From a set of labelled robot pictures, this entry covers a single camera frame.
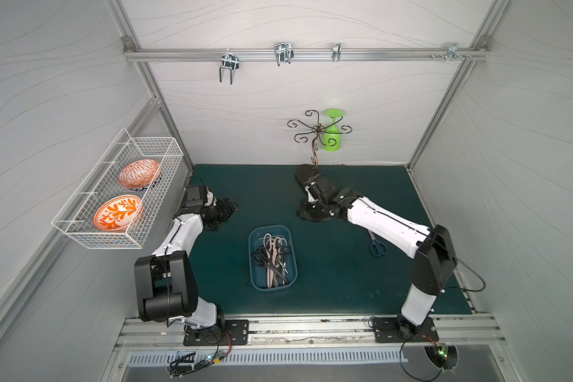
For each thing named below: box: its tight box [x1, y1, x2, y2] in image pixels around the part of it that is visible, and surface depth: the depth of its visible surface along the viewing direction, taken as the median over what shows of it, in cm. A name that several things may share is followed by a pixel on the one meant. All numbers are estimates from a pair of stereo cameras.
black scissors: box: [251, 246, 291, 285], surface depth 87 cm
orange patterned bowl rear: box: [117, 159, 162, 191], surface depth 73 cm
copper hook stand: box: [287, 109, 353, 172], surface depth 93 cm
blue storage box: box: [248, 224, 298, 292], surface depth 88 cm
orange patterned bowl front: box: [93, 194, 144, 233], surface depth 64 cm
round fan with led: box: [423, 343, 460, 374], surface depth 73 cm
